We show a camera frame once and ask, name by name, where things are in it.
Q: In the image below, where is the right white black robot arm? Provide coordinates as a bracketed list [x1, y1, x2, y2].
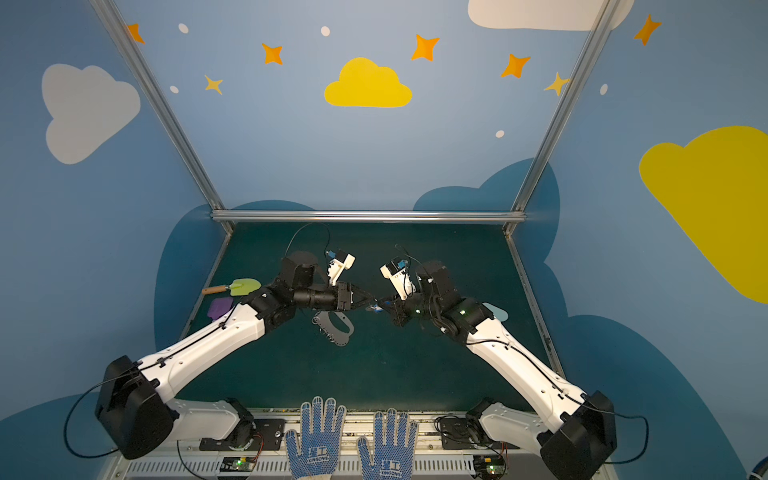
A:
[377, 257, 618, 479]

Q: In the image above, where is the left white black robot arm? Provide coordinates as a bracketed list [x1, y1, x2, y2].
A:
[95, 251, 373, 460]

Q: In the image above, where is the light blue toy spatula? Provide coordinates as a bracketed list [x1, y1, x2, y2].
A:
[483, 302, 509, 322]

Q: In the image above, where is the purple toy spatula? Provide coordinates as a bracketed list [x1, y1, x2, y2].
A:
[207, 296, 234, 321]

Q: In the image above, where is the right blue dotted work glove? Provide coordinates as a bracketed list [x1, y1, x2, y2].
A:
[357, 408, 419, 480]

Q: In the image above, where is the blue dotted work glove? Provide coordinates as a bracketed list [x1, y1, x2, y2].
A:
[285, 396, 346, 480]
[357, 408, 419, 480]

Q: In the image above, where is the left blue dotted work glove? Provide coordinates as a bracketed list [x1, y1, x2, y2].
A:
[285, 396, 346, 480]

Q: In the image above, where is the right green circuit board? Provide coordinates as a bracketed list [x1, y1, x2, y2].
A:
[471, 455, 507, 480]

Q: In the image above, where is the green circuit board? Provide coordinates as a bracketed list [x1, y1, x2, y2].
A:
[471, 455, 507, 480]
[219, 456, 257, 474]

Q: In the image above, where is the left green circuit board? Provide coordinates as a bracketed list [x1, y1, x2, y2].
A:
[219, 456, 257, 474]

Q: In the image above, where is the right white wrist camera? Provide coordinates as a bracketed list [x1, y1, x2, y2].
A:
[380, 257, 415, 301]

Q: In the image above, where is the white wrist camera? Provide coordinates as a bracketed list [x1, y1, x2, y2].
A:
[327, 250, 356, 286]
[380, 257, 415, 301]

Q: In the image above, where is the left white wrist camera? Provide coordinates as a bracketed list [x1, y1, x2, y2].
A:
[327, 250, 356, 286]

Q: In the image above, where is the green toy spatula wooden handle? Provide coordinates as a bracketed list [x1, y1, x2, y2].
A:
[201, 278, 262, 297]

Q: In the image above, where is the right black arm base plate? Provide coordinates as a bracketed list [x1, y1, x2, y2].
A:
[434, 415, 519, 452]

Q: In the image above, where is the front aluminium rail base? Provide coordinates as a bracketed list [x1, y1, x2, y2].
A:
[99, 409, 554, 479]

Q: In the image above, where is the horizontal aluminium frame bar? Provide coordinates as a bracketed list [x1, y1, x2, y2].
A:
[211, 210, 526, 224]

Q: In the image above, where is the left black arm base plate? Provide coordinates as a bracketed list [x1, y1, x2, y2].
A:
[199, 418, 285, 452]

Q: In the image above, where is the right aluminium frame post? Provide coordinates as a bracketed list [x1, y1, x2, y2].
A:
[503, 0, 621, 239]

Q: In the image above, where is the aluminium frame post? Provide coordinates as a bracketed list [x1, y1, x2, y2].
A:
[503, 0, 621, 239]
[90, 0, 225, 213]

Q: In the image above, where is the left aluminium frame post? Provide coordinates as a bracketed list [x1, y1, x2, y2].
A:
[90, 0, 225, 213]

